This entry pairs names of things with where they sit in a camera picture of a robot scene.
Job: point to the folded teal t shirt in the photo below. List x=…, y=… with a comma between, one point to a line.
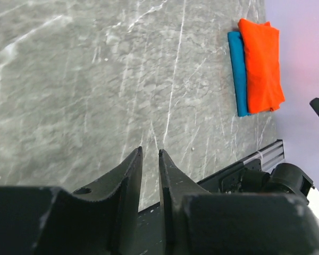
x=237, y=56

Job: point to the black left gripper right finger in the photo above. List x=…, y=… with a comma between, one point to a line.
x=239, y=223

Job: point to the orange t shirt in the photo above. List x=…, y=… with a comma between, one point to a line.
x=261, y=47

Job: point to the aluminium frame rail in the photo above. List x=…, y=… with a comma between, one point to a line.
x=269, y=156

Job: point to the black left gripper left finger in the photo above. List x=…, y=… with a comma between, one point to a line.
x=98, y=218

